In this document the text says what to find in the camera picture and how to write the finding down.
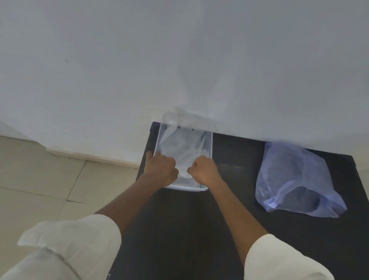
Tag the person's right hand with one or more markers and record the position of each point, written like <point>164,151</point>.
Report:
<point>206,171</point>

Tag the person's left hand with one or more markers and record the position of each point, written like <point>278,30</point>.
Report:
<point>158,170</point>

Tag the person's left fingers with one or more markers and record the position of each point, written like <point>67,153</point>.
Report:
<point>172,170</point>

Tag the person's right fingers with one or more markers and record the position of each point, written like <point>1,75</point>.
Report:
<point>193,168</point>

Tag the clear plastic bag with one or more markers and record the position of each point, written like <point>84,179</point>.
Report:
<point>183,147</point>

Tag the person's left forearm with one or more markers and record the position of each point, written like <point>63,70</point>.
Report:
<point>129,199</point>

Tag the person's right forearm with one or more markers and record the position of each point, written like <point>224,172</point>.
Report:
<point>236,216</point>

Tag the clear plastic container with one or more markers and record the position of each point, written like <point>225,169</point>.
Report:
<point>184,187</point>

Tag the blue zipper bag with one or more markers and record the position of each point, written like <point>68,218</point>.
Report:
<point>291,178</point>

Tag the white left sleeve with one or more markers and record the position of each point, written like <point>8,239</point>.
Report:
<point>80,245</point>

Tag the white sleeve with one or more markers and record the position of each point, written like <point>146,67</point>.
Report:
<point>80,245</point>
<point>276,262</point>

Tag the white right sleeve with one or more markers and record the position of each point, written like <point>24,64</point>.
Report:
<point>276,262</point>

